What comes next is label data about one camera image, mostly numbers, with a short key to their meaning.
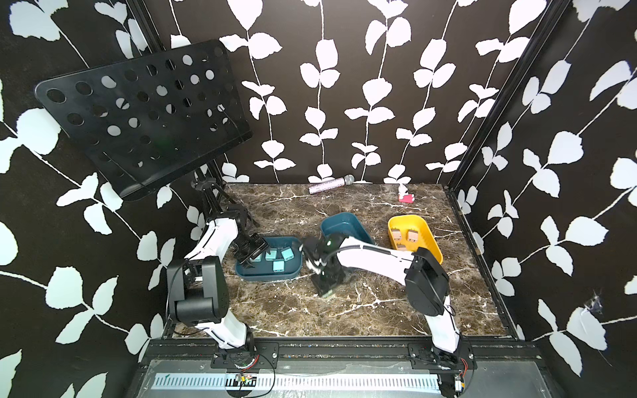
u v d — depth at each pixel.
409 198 1.15
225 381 0.73
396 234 1.02
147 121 1.28
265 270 0.93
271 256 0.93
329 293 0.76
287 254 0.93
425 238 1.00
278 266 0.91
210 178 0.81
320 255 0.67
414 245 0.98
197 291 0.45
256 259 0.93
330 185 1.18
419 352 0.75
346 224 1.05
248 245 0.75
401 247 0.99
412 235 1.01
